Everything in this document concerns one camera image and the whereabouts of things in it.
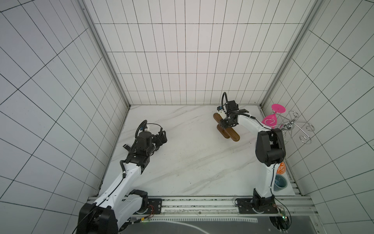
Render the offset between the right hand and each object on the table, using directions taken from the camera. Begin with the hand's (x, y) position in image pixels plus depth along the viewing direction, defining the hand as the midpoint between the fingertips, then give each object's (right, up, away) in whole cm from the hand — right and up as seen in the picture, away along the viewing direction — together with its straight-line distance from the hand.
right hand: (225, 119), depth 101 cm
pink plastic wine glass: (+18, 0, -25) cm, 31 cm away
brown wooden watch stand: (0, -8, -7) cm, 11 cm away
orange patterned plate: (+28, -28, -17) cm, 44 cm away
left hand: (-44, -10, -17) cm, 48 cm away
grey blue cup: (+25, -34, -22) cm, 48 cm away
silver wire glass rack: (+25, -3, -29) cm, 39 cm away
